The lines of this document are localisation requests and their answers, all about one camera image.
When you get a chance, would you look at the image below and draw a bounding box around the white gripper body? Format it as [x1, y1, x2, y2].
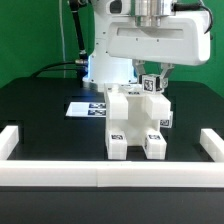
[107, 14, 210, 66]

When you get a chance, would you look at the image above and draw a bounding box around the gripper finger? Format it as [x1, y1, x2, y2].
[132, 59, 146, 84]
[160, 63, 174, 89]

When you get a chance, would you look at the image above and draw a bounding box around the white chair back piece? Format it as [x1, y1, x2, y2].
[104, 84, 171, 120]

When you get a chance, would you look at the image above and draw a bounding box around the white chair seat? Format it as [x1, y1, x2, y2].
[104, 83, 166, 148]

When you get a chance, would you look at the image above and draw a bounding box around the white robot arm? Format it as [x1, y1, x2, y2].
[68, 0, 213, 92]

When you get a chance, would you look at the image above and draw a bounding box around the white sheet with tags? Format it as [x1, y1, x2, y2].
[66, 102, 106, 117]

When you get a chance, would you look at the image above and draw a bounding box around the white U-shaped fence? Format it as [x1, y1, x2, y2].
[0, 126, 224, 188]

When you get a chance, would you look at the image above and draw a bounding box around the black cable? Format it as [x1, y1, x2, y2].
[31, 60, 88, 78]

